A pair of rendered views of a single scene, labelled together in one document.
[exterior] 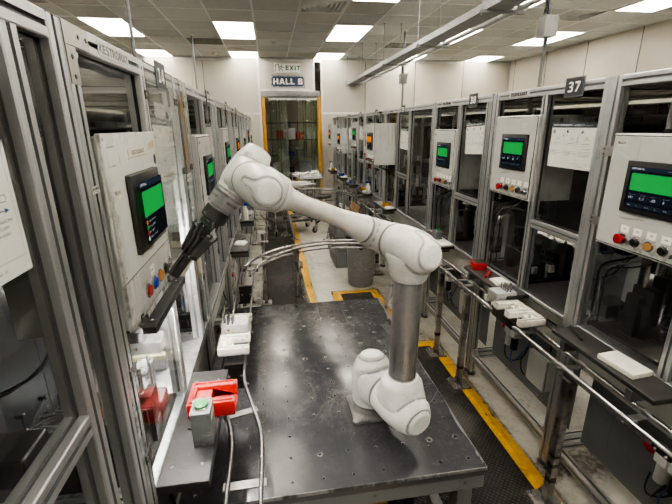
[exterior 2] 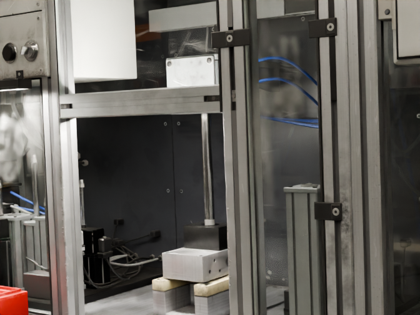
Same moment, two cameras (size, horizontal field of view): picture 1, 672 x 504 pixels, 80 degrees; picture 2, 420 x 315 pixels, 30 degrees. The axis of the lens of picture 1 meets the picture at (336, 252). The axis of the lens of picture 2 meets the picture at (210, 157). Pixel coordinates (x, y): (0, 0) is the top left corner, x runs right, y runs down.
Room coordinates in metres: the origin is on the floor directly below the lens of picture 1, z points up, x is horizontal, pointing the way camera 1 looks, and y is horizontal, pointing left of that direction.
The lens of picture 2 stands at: (2.52, -0.28, 1.28)
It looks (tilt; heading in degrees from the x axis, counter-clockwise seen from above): 3 degrees down; 135
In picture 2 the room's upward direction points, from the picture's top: 2 degrees counter-clockwise
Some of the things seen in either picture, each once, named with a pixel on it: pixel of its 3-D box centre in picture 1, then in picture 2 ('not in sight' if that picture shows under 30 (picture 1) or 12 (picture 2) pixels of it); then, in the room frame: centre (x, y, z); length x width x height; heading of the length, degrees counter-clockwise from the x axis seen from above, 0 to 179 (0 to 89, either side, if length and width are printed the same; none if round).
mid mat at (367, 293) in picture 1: (363, 308); not in sight; (3.85, -0.28, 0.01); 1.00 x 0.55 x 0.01; 9
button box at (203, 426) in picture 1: (200, 421); not in sight; (1.03, 0.43, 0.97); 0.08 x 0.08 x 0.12; 9
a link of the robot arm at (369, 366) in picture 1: (372, 376); not in sight; (1.43, -0.15, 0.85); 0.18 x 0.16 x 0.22; 29
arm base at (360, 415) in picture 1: (369, 400); not in sight; (1.46, -0.14, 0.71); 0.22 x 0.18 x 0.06; 9
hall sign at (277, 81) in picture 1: (287, 81); not in sight; (9.75, 1.05, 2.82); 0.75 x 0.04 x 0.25; 99
